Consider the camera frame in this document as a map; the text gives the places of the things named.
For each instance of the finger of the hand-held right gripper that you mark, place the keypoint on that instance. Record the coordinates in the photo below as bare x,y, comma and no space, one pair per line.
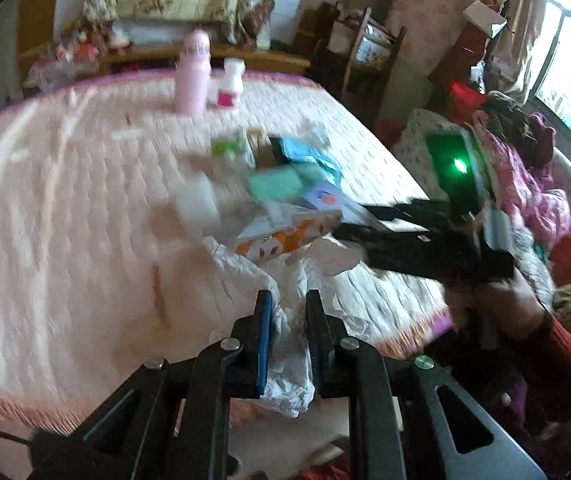
400,210
390,247

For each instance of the floral printed board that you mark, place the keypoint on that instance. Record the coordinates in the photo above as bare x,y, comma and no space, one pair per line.
371,52

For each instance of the colourful clutter pile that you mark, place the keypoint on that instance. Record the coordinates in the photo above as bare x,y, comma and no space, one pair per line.
90,42

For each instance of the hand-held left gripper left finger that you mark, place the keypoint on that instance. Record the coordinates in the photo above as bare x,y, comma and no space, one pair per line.
264,345

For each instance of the blue packet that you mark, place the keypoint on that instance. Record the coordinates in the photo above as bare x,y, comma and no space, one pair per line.
310,156

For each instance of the dark clothing pile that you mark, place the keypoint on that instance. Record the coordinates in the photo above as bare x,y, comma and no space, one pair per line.
520,120

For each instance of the sofa with floral cover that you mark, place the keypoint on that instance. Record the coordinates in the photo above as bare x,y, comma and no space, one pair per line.
413,135

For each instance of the white cardboard box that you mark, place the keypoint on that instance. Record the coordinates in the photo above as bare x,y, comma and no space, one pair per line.
485,17

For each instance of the white plastic bag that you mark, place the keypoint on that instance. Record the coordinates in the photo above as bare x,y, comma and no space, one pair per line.
245,272

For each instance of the person's right hand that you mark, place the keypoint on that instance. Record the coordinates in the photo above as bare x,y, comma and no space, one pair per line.
508,305

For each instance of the brown packet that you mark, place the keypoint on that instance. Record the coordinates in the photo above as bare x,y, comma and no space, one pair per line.
263,152

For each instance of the white tissue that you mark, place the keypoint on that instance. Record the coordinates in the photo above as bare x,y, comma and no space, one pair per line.
198,202

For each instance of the orange snack packet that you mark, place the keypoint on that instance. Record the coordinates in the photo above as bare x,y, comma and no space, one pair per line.
285,240

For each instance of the wooden chair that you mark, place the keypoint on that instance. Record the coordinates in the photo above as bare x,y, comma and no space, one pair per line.
365,25

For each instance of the white and green packet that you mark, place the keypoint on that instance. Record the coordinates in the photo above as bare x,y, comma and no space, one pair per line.
228,147

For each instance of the wooden cabinet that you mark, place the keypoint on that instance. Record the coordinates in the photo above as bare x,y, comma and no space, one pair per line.
265,57

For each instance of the red cloth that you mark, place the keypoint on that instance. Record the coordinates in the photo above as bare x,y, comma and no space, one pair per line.
463,95

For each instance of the white printed packet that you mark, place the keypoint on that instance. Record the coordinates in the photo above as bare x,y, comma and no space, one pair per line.
323,197

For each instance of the white bottle with pink label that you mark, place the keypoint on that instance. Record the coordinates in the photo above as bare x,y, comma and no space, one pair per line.
230,85

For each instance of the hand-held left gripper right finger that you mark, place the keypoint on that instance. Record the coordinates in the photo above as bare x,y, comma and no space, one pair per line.
315,345

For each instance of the pink dotted quilt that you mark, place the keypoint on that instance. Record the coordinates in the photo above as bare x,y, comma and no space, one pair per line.
530,195

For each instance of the bed with pink quilted cover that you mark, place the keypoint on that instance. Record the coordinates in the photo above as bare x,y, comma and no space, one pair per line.
65,210

